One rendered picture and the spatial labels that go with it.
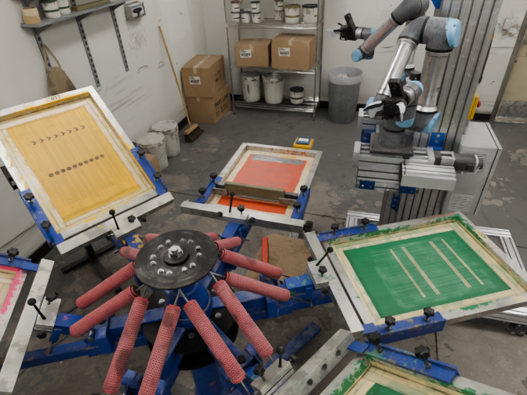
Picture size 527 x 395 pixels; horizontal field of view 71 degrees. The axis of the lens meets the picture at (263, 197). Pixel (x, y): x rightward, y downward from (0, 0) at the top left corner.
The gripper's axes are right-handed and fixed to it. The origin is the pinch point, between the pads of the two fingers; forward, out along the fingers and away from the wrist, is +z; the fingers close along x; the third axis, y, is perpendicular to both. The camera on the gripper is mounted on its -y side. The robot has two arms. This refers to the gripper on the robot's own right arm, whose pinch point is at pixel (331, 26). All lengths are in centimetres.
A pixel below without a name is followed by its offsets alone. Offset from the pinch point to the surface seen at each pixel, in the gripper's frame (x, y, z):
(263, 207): -125, 56, -33
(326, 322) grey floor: -121, 153, -70
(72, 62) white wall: -102, 17, 199
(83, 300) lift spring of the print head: -225, 25, -30
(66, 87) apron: -122, 29, 186
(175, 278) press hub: -202, 10, -65
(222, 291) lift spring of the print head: -193, 18, -77
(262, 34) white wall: 171, 89, 222
